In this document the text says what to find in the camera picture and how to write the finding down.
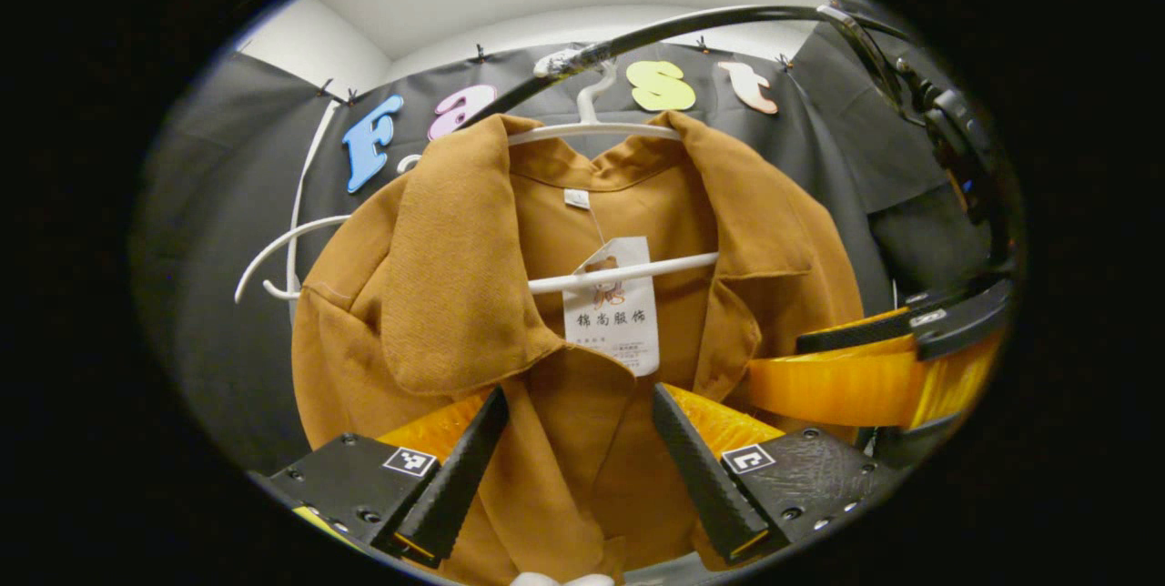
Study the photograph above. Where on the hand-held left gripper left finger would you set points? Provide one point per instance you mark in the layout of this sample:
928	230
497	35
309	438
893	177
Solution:
455	477

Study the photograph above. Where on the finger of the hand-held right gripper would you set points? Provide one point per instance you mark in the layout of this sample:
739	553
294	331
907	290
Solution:
846	381
910	442

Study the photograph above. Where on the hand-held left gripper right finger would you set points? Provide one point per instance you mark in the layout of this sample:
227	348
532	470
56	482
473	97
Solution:
701	468

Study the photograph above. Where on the white paper clothing tag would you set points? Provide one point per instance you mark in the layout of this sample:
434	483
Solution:
610	331

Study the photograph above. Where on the brown collared shirt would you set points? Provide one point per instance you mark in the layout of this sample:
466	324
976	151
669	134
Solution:
437	295

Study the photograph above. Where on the white shirt hanger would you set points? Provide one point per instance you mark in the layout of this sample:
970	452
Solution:
628	272

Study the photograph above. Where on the empty white clothes hanger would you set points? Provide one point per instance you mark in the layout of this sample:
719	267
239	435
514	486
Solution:
273	245

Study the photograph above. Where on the black metal clothes rack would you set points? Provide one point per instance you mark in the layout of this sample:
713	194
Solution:
692	19

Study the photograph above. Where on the black backdrop cloth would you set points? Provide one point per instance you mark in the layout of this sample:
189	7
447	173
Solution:
227	249

